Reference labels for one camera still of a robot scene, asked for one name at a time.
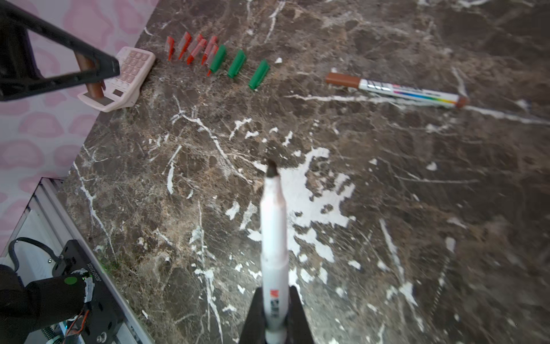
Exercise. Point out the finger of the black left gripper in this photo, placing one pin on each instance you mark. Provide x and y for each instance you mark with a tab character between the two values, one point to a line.
20	76

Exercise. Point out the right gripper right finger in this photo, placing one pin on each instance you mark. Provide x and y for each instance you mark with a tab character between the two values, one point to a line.
298	331

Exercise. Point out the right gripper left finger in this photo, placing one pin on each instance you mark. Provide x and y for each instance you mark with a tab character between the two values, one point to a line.
253	331

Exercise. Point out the pink calculator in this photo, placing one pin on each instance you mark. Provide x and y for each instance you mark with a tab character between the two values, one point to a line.
123	91

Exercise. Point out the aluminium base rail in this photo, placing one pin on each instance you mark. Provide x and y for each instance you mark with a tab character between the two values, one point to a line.
46	220

